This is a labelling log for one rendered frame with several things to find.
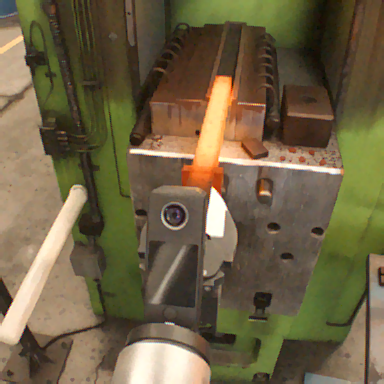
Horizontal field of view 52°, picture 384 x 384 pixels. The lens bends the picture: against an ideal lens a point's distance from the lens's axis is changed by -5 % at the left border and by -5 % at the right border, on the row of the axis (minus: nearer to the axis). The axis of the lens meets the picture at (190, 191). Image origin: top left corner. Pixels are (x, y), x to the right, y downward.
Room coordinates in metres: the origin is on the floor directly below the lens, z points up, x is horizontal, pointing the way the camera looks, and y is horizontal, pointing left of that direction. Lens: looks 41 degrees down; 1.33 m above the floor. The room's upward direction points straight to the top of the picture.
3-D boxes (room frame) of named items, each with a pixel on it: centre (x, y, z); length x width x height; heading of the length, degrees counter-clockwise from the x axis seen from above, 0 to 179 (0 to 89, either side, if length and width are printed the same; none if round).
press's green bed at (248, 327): (0.83, -0.12, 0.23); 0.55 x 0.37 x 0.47; 171
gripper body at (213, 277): (0.21, 0.01, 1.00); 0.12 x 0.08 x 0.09; 171
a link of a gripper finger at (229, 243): (0.27, -0.02, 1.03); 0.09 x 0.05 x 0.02; 168
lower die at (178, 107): (0.83, -0.06, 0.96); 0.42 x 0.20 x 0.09; 171
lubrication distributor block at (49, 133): (0.80, 0.32, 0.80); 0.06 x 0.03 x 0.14; 81
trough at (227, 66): (0.83, -0.08, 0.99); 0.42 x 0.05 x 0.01; 171
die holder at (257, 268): (0.83, -0.12, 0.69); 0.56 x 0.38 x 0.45; 171
